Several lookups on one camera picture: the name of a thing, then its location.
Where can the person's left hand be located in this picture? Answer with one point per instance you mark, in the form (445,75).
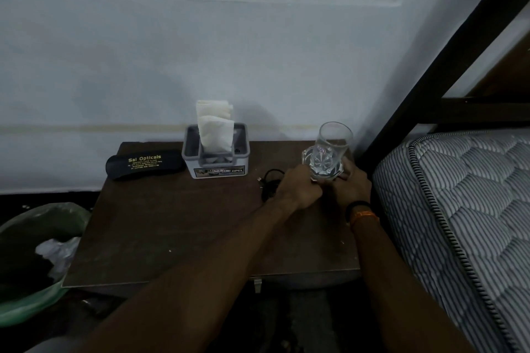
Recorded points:
(298,189)

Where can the person's right hand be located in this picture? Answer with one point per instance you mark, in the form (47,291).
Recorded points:
(352,187)

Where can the clear glass ashtray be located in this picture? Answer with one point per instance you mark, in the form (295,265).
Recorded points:
(306,158)

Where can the clear drinking glass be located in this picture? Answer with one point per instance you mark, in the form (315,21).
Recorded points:
(331,150)

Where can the grey plastic organizer box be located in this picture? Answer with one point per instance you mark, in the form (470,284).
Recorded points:
(219,158)

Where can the white paper sheet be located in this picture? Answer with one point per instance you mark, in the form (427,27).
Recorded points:
(213,108)
(215,133)

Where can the black eyeglasses case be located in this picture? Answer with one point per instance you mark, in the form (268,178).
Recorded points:
(143,164)

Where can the large white paper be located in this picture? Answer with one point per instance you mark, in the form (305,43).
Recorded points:
(58,255)

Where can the person's left forearm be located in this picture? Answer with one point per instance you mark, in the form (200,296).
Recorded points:
(178,282)

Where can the person's right forearm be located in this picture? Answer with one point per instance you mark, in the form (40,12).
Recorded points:
(401,290)

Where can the brown bedside table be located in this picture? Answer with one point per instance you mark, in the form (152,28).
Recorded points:
(165,232)

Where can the black wristband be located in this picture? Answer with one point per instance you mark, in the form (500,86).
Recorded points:
(358,206)

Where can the striped mattress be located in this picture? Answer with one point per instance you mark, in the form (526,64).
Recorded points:
(463,224)

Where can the trash bin with green liner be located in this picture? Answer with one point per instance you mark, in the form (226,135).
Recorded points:
(20,232)

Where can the dark wooden bed frame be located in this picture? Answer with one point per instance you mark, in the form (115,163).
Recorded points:
(443,88)

